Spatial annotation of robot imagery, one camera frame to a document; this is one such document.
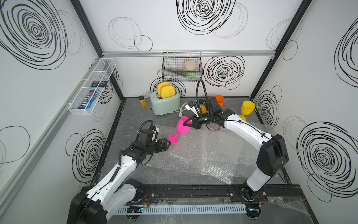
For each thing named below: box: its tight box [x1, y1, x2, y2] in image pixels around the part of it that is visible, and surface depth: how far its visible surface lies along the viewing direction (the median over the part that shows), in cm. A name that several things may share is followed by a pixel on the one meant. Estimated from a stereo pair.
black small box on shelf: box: [91, 80, 108, 88], surface depth 80 cm
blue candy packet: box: [78, 90, 99, 109], surface depth 71 cm
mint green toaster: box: [149, 91, 181, 116], surface depth 103 cm
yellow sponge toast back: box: [157, 81, 171, 99], surface depth 101 cm
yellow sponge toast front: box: [160, 84, 176, 99], surface depth 100 cm
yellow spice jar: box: [137, 95, 147, 109], surface depth 110 cm
